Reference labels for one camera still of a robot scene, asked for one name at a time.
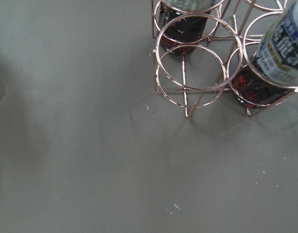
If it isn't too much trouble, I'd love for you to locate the tea bottle middle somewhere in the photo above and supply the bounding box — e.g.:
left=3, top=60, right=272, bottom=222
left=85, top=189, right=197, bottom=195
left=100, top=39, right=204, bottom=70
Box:
left=158, top=0, right=218, bottom=51

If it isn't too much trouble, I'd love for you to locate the tea bottle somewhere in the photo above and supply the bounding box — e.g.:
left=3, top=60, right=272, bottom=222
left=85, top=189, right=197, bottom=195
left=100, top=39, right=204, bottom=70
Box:
left=158, top=0, right=218, bottom=51
left=231, top=0, right=298, bottom=109

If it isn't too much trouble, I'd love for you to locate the tea bottle near front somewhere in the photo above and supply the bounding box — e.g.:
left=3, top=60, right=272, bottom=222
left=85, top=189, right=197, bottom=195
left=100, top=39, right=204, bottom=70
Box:
left=231, top=0, right=298, bottom=109

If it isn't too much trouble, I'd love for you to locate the copper wire bottle rack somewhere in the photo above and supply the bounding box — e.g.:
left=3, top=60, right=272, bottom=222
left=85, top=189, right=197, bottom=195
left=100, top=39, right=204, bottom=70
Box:
left=151, top=0, right=298, bottom=117

